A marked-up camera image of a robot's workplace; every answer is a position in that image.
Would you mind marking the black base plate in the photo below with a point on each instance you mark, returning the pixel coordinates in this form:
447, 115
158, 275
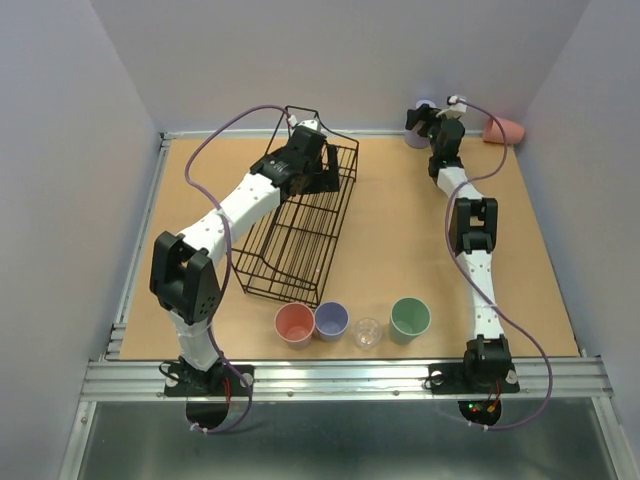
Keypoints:
451, 378
182, 380

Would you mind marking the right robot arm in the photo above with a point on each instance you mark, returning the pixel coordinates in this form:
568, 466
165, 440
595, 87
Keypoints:
471, 238

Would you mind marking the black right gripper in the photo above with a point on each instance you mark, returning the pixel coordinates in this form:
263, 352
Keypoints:
417, 116

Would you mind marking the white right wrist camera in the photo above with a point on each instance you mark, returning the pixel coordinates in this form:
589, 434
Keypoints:
455, 107

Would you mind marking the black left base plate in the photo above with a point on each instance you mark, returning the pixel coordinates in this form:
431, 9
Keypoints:
182, 380

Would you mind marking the large purple cup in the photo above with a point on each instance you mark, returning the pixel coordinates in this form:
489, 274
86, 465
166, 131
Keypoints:
411, 137

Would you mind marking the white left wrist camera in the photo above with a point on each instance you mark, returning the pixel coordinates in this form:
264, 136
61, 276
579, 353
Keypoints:
312, 123

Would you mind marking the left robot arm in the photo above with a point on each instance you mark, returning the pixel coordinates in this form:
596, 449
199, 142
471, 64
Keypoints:
183, 276

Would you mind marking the clear glass cup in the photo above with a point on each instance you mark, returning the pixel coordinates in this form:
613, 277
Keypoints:
368, 332

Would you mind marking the pink cup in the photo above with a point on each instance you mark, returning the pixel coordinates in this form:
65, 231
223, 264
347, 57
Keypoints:
295, 325
503, 131

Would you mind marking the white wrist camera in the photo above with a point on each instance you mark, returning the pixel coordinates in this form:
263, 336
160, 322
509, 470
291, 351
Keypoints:
312, 123
455, 107

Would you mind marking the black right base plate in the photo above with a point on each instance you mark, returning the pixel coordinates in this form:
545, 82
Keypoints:
451, 378

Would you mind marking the green cup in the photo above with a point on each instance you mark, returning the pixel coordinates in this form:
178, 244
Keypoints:
410, 318

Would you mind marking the small purple cup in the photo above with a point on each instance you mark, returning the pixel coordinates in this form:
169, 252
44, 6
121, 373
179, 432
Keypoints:
331, 321

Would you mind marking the pink cup back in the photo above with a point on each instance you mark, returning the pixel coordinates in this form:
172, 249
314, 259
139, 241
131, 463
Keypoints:
503, 131

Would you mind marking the aluminium mounting rail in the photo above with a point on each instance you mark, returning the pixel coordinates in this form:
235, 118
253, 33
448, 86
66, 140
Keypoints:
282, 381

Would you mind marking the pink cup front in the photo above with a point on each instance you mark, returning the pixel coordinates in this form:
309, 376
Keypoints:
295, 325

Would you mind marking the black wire dish rack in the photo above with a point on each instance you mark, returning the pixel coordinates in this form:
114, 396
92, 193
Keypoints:
288, 254

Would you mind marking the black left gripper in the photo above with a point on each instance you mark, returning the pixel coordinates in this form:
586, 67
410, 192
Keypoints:
329, 167

